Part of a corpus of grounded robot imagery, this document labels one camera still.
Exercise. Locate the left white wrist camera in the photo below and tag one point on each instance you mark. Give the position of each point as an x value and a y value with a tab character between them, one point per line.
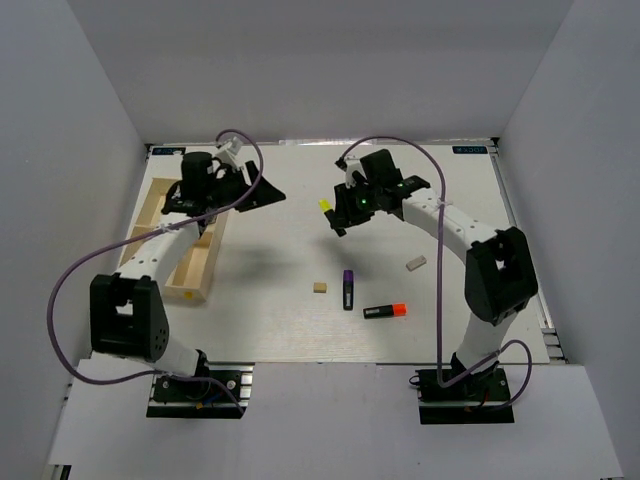
230	150

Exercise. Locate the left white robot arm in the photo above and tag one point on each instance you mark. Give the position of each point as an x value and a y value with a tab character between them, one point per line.
127	314

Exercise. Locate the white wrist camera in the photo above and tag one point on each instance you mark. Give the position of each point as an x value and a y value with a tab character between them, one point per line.
353	170
230	150

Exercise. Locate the orange cap highlighter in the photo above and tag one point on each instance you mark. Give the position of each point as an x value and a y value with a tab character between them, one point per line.
385	311

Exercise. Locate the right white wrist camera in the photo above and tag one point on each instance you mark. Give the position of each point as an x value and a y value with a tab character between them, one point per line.
353	170

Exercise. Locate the wooden compartment tray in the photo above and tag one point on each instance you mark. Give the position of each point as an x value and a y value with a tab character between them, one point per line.
194	273

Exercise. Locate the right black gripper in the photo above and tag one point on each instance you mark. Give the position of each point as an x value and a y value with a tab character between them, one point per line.
346	215

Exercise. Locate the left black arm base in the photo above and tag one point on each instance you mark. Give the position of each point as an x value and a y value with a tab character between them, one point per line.
226	398

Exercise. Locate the yellow cap highlighter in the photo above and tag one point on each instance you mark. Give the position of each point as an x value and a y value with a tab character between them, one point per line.
330	215

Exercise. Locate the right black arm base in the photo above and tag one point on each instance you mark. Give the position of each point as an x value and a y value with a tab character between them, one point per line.
468	402

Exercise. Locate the grey white eraser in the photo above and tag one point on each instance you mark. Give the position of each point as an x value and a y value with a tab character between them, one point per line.
416	263

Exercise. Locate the purple cap highlighter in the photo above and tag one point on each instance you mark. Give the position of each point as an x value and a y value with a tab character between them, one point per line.
348	290

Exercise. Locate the small tan eraser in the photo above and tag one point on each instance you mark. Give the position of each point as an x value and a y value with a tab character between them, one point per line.
319	287

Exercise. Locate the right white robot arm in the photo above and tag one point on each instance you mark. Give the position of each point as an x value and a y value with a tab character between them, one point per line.
499	276

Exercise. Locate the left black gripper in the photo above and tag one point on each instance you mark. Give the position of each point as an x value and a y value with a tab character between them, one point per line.
262	194

